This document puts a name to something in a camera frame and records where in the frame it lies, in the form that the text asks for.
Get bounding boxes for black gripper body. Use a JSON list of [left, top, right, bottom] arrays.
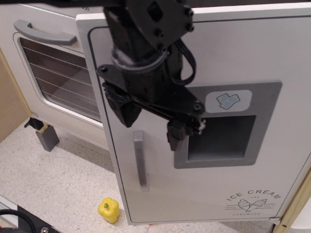
[[96, 55, 206, 134]]

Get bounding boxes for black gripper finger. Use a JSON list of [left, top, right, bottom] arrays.
[[104, 84, 141, 128], [167, 120, 187, 151]]

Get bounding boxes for white toy fridge door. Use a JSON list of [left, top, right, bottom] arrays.
[[76, 0, 311, 225]]

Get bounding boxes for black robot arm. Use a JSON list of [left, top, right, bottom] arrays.
[[0, 0, 205, 151]]

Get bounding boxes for grey ice dispenser panel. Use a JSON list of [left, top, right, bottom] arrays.
[[174, 81, 282, 169]]

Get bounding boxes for grey kitchen leg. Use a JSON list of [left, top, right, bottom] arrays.
[[36, 126, 60, 152]]

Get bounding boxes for yellow toy bell pepper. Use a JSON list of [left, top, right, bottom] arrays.
[[98, 197, 120, 223]]

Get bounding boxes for white toy oven door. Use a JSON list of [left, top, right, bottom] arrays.
[[0, 4, 108, 149]]

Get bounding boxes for grey fridge door handle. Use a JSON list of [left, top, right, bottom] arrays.
[[134, 130, 150, 192]]

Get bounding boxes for black clamp bracket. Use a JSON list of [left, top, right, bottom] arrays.
[[24, 117, 44, 130]]

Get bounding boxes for light wooden frame left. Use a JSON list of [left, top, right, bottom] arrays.
[[0, 47, 34, 119]]

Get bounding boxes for grey oven door handle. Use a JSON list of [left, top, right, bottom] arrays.
[[13, 19, 77, 46]]

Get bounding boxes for light wooden post right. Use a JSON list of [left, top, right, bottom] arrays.
[[273, 169, 311, 233]]

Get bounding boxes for black base plate with screw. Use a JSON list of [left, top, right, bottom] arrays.
[[17, 206, 60, 233]]

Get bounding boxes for black cable at corner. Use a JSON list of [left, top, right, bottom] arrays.
[[0, 208, 32, 233]]

